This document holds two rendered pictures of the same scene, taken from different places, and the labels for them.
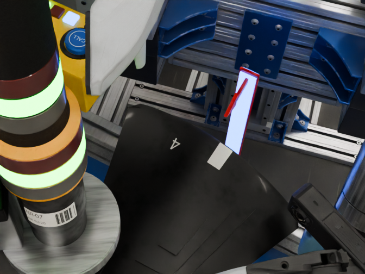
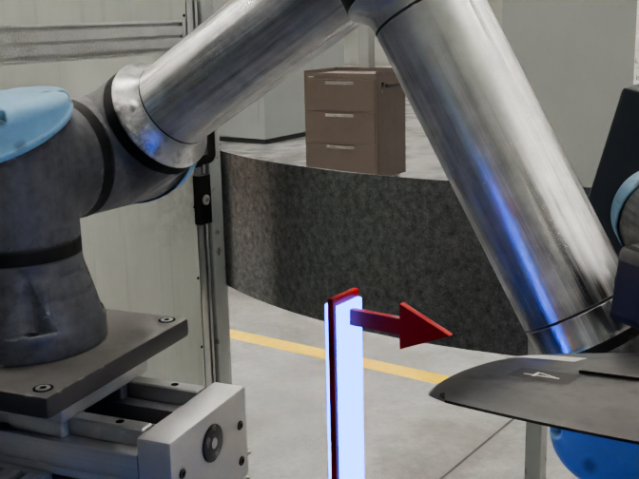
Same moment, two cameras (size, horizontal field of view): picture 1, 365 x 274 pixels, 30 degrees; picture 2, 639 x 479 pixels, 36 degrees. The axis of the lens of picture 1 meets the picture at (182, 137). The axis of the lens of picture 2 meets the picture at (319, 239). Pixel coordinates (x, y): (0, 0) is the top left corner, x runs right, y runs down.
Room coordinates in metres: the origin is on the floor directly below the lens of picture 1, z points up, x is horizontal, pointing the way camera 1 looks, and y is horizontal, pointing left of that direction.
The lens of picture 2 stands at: (0.38, 0.41, 1.34)
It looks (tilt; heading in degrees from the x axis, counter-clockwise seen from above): 13 degrees down; 282
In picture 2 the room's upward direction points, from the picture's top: 1 degrees counter-clockwise
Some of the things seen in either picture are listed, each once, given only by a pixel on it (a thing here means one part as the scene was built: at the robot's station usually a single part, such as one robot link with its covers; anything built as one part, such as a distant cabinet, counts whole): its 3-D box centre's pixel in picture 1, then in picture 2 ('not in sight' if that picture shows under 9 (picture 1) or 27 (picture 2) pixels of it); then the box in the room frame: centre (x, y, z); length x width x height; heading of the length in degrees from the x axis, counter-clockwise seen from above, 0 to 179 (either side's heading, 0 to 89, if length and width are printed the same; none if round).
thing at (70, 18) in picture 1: (70, 18); not in sight; (0.62, 0.17, 1.08); 0.02 x 0.02 x 0.01; 67
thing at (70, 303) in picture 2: not in sight; (21, 289); (0.84, -0.39, 1.09); 0.15 x 0.15 x 0.10
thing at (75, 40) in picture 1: (79, 42); not in sight; (0.58, 0.15, 1.08); 0.04 x 0.04 x 0.02
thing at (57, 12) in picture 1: (56, 11); not in sight; (0.63, 0.19, 1.08); 0.02 x 0.02 x 0.01; 67
